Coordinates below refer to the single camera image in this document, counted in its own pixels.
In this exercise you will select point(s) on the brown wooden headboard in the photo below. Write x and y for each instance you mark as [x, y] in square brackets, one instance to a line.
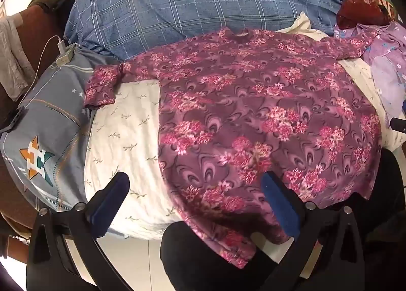
[30, 24]

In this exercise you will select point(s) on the grey towel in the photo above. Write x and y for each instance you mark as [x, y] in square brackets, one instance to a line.
[14, 59]

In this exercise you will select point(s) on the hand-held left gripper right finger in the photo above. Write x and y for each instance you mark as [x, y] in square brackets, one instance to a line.
[280, 202]

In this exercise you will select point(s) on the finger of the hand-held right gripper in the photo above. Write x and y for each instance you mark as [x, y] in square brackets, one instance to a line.
[398, 124]

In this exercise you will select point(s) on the cream leaf print bedsheet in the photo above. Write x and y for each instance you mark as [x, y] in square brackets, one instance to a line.
[127, 138]

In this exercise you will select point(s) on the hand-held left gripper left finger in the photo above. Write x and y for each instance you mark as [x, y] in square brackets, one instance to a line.
[106, 202]

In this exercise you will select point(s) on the grey star print pillow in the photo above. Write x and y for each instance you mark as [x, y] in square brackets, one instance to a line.
[47, 119]

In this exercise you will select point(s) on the lilac floral shirt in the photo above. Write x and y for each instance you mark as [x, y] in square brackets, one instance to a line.
[385, 59]

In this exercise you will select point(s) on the purple floral shirt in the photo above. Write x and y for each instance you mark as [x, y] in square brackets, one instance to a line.
[253, 113]

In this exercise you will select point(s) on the person's black pants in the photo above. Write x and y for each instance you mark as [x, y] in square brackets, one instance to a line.
[196, 259]

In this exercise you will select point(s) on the red plastic bag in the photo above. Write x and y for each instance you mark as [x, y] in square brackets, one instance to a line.
[363, 8]

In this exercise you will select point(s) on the blue plaid quilt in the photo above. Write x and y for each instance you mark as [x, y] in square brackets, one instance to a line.
[196, 8]

